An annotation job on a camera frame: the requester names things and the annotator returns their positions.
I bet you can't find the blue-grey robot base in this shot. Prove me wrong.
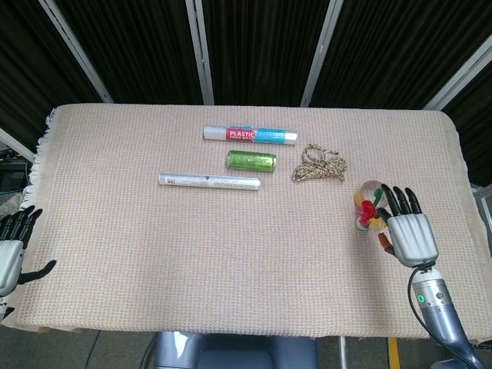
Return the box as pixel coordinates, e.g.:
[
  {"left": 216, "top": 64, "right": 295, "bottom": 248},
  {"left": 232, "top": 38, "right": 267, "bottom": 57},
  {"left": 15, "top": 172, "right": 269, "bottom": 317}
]
[{"left": 153, "top": 331, "right": 319, "bottom": 369}]

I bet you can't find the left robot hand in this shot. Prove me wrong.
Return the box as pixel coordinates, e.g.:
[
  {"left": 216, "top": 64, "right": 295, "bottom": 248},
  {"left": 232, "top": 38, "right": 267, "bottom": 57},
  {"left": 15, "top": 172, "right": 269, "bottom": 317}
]
[{"left": 0, "top": 205, "right": 58, "bottom": 298}]

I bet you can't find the plastic food wrap roll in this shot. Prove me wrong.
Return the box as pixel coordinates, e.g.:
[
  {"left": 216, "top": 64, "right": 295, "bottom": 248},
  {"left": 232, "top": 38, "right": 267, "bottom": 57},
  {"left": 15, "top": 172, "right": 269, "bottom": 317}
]
[{"left": 202, "top": 125, "right": 299, "bottom": 146}]

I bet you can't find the yellow tape roll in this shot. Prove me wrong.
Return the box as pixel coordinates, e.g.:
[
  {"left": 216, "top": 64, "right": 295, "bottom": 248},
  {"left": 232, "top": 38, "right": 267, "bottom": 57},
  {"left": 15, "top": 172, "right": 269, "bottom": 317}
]
[{"left": 352, "top": 180, "right": 389, "bottom": 216}]

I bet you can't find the green cylindrical can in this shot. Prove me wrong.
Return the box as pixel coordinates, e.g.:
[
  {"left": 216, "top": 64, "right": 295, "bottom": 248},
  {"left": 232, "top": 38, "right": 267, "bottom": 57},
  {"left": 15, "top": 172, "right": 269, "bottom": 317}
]
[{"left": 225, "top": 149, "right": 278, "bottom": 173}]

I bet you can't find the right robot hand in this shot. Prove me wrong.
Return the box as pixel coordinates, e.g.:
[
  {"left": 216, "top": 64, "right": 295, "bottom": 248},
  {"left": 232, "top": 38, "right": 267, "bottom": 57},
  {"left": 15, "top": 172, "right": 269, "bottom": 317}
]
[{"left": 376, "top": 184, "right": 440, "bottom": 268}]

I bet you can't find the colorful feather shuttlecock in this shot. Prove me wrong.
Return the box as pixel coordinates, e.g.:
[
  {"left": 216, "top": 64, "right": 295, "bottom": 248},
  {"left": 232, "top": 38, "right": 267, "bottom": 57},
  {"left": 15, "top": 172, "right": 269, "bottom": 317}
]
[{"left": 354, "top": 188, "right": 388, "bottom": 232}]

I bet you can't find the beige woven tablecloth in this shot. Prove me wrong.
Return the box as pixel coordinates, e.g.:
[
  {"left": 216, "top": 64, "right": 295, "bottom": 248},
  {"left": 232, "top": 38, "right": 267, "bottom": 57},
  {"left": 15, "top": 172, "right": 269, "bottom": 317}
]
[{"left": 0, "top": 103, "right": 489, "bottom": 345}]

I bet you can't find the grey metal frame post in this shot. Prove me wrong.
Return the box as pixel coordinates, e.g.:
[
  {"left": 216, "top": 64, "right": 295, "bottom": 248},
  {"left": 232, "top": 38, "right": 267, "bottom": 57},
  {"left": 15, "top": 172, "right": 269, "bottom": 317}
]
[
  {"left": 299, "top": 0, "right": 344, "bottom": 108},
  {"left": 424, "top": 36, "right": 492, "bottom": 111},
  {"left": 38, "top": 0, "right": 115, "bottom": 104},
  {"left": 184, "top": 0, "right": 215, "bottom": 105},
  {"left": 0, "top": 127, "right": 36, "bottom": 164}
]

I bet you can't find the clear plastic bag roll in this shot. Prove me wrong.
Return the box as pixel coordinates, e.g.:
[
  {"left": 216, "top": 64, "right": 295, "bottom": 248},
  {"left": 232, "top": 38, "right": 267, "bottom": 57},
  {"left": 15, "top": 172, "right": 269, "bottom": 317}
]
[{"left": 158, "top": 171, "right": 261, "bottom": 191}]

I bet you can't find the beige twisted rope bundle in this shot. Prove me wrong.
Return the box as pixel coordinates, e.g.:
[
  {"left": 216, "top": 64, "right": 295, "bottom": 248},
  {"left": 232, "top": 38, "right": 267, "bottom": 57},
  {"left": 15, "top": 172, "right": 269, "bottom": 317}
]
[{"left": 291, "top": 142, "right": 347, "bottom": 183}]

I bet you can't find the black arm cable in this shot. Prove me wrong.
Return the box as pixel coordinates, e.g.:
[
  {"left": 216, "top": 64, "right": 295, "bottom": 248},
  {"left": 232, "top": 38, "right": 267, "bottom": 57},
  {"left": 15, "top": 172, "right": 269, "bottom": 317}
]
[{"left": 407, "top": 267, "right": 486, "bottom": 369}]

